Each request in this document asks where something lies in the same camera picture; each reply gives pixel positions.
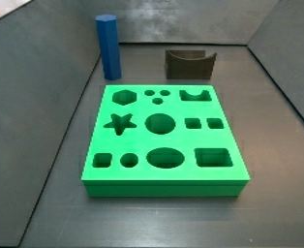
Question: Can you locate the blue hexagonal prism peg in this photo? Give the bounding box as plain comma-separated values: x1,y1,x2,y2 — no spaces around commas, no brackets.
96,15,121,80

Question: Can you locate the green shape-sorting board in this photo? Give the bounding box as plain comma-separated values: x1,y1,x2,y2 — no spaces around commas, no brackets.
81,85,249,197

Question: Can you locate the black curved holder stand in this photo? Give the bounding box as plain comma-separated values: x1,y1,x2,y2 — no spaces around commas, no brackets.
165,49,217,79

